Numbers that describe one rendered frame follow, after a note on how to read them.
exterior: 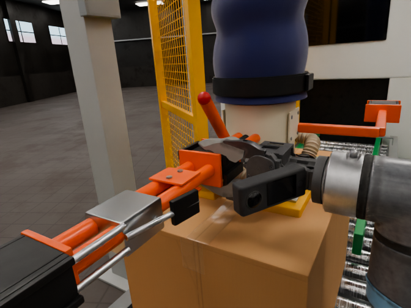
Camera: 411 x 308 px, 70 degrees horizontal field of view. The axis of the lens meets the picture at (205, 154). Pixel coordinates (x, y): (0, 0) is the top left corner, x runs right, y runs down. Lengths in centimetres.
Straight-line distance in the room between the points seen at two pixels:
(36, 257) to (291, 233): 41
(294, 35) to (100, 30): 112
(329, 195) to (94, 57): 132
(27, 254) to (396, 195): 40
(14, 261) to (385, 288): 43
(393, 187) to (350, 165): 5
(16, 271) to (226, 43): 54
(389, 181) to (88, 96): 141
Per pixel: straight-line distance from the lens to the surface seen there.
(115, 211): 37
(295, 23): 68
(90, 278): 32
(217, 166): 49
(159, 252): 63
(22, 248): 33
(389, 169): 43
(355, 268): 119
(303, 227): 59
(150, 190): 43
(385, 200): 42
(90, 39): 156
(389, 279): 48
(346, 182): 42
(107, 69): 160
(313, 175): 44
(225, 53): 66
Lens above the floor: 126
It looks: 18 degrees down
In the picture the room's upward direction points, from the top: 4 degrees counter-clockwise
